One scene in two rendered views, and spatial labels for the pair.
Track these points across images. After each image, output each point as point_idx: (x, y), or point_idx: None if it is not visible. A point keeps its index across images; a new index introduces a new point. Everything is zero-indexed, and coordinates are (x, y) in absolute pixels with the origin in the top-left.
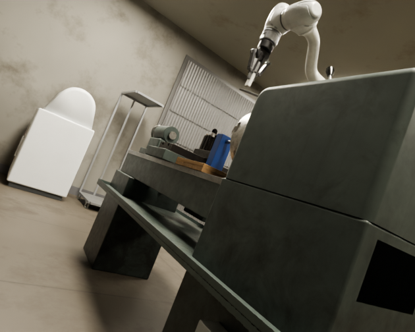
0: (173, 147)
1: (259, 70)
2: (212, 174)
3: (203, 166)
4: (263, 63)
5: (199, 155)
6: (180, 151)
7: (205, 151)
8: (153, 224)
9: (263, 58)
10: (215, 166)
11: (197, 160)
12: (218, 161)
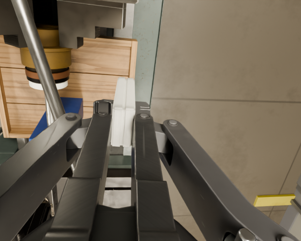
0: (128, 172)
1: (90, 131)
2: (112, 37)
3: (136, 40)
4: (70, 177)
5: (56, 197)
6: (113, 172)
7: (53, 190)
8: (140, 62)
9: (90, 220)
10: (70, 103)
11: (69, 170)
12: (64, 108)
